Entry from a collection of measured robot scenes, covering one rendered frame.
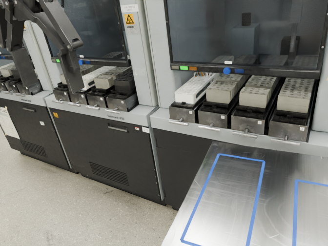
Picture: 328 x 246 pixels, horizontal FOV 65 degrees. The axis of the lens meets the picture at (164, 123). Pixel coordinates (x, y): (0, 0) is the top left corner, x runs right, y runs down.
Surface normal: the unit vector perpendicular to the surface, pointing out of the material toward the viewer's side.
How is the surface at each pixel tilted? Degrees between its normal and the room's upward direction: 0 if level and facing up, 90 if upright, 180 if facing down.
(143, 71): 90
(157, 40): 90
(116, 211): 0
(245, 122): 90
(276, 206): 0
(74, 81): 90
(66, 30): 63
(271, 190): 0
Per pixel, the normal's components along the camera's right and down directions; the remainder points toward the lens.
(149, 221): -0.12, -0.86
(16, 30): 0.73, 0.68
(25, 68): 0.86, 0.15
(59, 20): 0.71, -0.25
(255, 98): -0.51, 0.47
